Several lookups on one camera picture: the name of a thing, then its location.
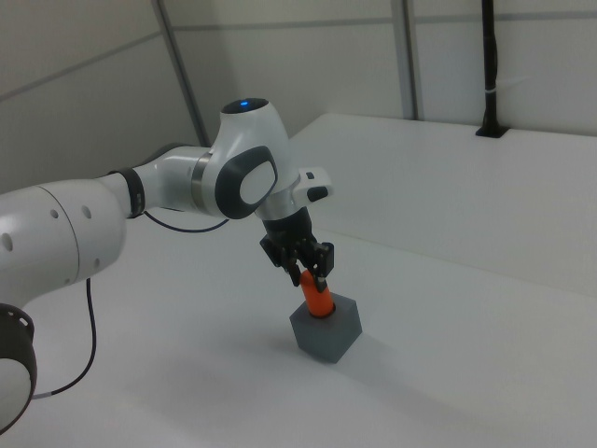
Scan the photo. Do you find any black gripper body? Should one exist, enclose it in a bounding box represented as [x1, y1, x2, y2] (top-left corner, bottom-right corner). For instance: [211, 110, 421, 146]
[260, 207, 319, 256]

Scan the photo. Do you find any orange cylinder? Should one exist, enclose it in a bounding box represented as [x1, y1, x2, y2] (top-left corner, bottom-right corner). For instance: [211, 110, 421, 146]
[298, 269, 335, 319]

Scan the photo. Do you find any grey block with round hole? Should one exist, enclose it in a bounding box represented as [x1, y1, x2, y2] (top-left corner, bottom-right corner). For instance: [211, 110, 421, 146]
[288, 293, 364, 366]

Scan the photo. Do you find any black pole with base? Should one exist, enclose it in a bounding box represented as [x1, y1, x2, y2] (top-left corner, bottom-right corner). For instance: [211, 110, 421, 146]
[475, 0, 507, 139]

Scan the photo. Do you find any grey partition post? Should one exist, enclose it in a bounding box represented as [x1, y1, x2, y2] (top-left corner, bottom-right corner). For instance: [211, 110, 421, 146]
[152, 0, 212, 147]
[399, 0, 420, 120]

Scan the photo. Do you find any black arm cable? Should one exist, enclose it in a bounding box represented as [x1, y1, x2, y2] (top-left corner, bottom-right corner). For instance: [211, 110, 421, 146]
[31, 209, 230, 400]

